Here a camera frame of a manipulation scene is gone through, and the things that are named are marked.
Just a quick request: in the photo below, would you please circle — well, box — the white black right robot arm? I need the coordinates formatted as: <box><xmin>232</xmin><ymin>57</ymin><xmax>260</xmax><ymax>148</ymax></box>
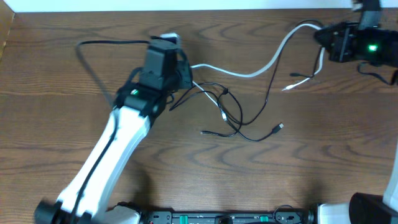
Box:
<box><xmin>308</xmin><ymin>0</ymin><xmax>397</xmax><ymax>224</ymax></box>

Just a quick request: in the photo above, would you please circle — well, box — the brown cardboard panel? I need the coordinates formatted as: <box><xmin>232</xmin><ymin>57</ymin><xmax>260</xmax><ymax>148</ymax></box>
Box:
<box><xmin>0</xmin><ymin>0</ymin><xmax>15</xmax><ymax>58</ymax></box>

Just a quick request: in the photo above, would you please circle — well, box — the white usb cable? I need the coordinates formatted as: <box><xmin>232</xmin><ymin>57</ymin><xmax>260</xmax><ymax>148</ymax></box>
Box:
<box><xmin>190</xmin><ymin>23</ymin><xmax>326</xmax><ymax>122</ymax></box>

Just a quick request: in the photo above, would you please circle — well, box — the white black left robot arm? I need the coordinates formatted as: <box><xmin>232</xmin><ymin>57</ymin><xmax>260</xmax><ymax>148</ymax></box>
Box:
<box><xmin>34</xmin><ymin>33</ymin><xmax>193</xmax><ymax>223</ymax></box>

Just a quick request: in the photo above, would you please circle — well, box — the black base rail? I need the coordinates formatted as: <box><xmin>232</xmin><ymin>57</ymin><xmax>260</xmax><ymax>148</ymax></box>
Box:
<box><xmin>138</xmin><ymin>205</ymin><xmax>317</xmax><ymax>224</ymax></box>

